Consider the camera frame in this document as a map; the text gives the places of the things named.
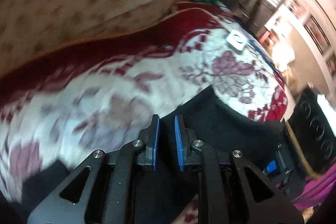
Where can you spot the red white floral fleece blanket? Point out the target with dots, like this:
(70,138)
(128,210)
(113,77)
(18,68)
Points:
(99,93)

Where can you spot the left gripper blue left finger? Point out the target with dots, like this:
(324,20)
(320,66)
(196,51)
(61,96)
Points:
(149,136)

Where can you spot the black speaker cabinet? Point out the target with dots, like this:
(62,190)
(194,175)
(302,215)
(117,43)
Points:
(311,134)

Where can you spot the pink sleeve right forearm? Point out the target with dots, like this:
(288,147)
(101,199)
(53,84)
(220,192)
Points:
(316,191)

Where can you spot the white square device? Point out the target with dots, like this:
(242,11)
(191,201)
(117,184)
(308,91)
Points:
(236,40)

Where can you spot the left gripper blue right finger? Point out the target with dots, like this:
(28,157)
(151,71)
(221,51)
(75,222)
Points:
(184,138)

